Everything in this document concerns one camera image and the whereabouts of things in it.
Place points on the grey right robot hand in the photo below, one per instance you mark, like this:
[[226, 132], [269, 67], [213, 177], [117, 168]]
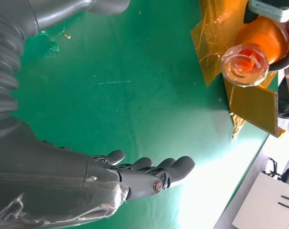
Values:
[[51, 183]]

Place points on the cardboard box in yellow tape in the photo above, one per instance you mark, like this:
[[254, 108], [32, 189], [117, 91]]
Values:
[[254, 104]]

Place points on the green table mat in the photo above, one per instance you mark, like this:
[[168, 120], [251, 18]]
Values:
[[140, 94]]

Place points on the white flat board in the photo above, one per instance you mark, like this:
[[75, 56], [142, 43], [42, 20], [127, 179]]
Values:
[[261, 208]]

